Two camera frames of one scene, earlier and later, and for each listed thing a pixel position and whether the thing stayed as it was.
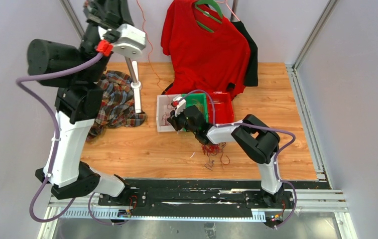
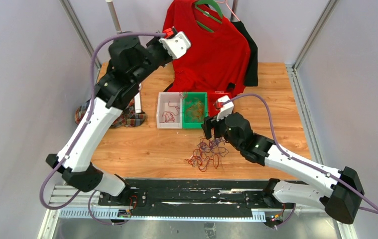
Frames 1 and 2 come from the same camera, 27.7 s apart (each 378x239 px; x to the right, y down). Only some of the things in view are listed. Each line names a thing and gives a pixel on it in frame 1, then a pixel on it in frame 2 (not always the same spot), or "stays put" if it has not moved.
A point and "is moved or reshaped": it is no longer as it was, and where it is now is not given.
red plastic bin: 223,108 stays put
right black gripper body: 180,121 -> 219,130
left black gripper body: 97,15 -> 154,57
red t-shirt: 202,61 stays put
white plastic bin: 164,108 stays put
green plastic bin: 197,99 stays put
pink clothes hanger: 225,1 stays put
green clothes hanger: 214,4 stays put
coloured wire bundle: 213,149 is moved or reshaped
